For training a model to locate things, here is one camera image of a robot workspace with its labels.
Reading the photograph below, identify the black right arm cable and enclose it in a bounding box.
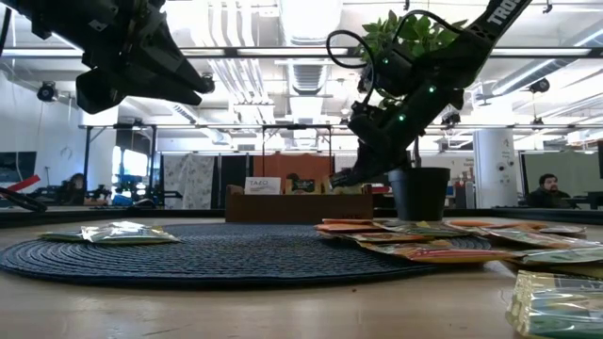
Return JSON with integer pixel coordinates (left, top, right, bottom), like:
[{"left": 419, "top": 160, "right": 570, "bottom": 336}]
[{"left": 325, "top": 8, "right": 453, "bottom": 105}]

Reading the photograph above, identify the person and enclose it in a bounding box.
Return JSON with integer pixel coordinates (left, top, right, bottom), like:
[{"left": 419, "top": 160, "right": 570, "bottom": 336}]
[
  {"left": 60, "top": 172, "right": 89, "bottom": 206},
  {"left": 525, "top": 172, "right": 579, "bottom": 209}
]

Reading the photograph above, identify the black curtain panel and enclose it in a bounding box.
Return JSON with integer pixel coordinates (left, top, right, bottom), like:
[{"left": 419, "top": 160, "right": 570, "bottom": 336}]
[{"left": 219, "top": 154, "right": 253, "bottom": 209}]

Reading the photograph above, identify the dark wall screen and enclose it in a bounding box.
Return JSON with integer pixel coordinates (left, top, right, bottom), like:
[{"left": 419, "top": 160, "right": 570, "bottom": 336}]
[{"left": 0, "top": 151, "right": 38, "bottom": 184}]

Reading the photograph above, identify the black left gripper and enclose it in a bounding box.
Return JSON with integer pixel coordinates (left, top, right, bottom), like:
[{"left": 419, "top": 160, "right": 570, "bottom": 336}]
[{"left": 74, "top": 0, "right": 216, "bottom": 115}]

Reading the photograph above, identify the white round pillar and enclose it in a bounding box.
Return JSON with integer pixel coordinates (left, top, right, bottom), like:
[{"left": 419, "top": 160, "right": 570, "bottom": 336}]
[{"left": 473, "top": 129, "right": 519, "bottom": 209}]

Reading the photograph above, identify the orange partition panel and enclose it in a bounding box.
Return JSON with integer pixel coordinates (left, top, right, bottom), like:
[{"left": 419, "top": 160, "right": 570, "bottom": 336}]
[{"left": 253, "top": 153, "right": 334, "bottom": 194}]

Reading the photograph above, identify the black curved cable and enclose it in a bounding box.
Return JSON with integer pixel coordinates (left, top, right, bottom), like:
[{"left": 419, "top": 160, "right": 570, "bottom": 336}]
[{"left": 0, "top": 186, "right": 48, "bottom": 213}]

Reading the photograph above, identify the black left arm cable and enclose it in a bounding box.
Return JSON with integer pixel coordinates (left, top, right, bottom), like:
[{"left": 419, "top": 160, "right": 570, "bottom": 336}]
[{"left": 0, "top": 7, "right": 13, "bottom": 54}]

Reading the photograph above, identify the grey green partition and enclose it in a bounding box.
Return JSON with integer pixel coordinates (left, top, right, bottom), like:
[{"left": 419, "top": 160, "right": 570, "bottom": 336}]
[{"left": 520, "top": 150, "right": 603, "bottom": 199}]

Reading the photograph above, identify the round dark woven placemat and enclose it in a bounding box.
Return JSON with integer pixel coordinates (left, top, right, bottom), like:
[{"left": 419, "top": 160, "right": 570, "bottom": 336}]
[{"left": 0, "top": 222, "right": 494, "bottom": 287}]

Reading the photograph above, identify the white patterned curtain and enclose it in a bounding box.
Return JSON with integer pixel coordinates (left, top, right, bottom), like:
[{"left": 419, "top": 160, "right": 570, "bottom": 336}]
[{"left": 162, "top": 153, "right": 217, "bottom": 210}]

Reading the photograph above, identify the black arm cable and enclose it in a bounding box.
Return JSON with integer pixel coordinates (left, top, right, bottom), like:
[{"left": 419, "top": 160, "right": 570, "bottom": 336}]
[
  {"left": 325, "top": 8, "right": 453, "bottom": 105},
  {"left": 0, "top": 7, "right": 13, "bottom": 54}
]

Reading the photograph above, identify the green potted plant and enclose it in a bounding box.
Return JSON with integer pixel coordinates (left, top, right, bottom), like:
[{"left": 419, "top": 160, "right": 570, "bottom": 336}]
[{"left": 355, "top": 8, "right": 470, "bottom": 222}]

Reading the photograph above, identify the red bar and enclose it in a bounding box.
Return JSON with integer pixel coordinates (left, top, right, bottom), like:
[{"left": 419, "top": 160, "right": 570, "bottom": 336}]
[{"left": 0, "top": 174, "right": 41, "bottom": 194}]

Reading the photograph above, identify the wooden tea holder box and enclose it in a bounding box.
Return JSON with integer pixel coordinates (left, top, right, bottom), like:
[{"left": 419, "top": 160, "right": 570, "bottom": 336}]
[{"left": 224, "top": 184, "right": 374, "bottom": 223}]

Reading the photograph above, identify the black background rig frame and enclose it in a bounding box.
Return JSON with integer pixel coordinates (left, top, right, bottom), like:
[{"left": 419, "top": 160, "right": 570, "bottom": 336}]
[{"left": 77, "top": 121, "right": 335, "bottom": 209}]

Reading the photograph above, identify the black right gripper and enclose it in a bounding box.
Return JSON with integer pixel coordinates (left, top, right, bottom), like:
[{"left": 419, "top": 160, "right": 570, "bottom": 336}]
[{"left": 329, "top": 44, "right": 465, "bottom": 188}]

